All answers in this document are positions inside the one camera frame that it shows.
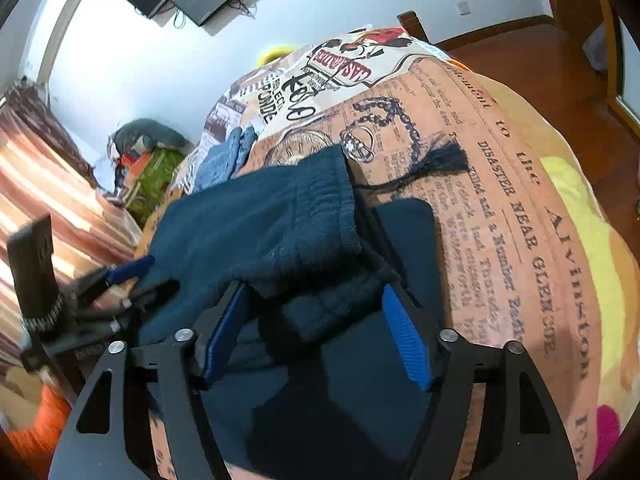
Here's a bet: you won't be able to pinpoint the dark patterned curtain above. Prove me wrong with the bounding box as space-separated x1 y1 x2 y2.
0 82 98 181

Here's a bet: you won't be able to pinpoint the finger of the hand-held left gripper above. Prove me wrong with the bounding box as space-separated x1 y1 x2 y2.
75 254 157 305
94 279 182 334

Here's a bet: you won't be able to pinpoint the blue jeans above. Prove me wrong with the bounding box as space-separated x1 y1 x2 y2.
192 125 259 194

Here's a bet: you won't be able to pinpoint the wooden bed post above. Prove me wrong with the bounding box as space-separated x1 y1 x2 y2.
397 10 431 44

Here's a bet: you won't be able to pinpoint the striped orange curtain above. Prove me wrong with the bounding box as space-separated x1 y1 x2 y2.
0 145 146 361

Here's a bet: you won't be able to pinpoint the green storage bag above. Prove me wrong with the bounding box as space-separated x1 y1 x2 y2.
122 147 189 227

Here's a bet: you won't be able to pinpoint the pile of mixed clothes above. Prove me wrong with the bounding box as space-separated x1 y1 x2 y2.
94 152 132 197

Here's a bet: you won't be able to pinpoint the yellow foam bed guard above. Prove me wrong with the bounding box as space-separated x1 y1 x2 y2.
257 46 297 67

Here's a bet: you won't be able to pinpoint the white air conditioner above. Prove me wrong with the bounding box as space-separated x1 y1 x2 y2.
37 0 83 87

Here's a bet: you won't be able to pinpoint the newspaper print blanket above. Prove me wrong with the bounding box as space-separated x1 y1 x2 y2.
135 24 637 480

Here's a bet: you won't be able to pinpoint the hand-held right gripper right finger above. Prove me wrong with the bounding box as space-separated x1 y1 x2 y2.
381 282 581 480

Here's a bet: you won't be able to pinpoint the dark pants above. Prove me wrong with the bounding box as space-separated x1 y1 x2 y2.
134 135 472 480

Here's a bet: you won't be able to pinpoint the grey plush pillow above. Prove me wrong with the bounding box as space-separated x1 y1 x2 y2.
110 118 187 154

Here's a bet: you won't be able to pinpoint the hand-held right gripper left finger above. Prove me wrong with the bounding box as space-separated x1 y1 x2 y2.
47 280 252 480

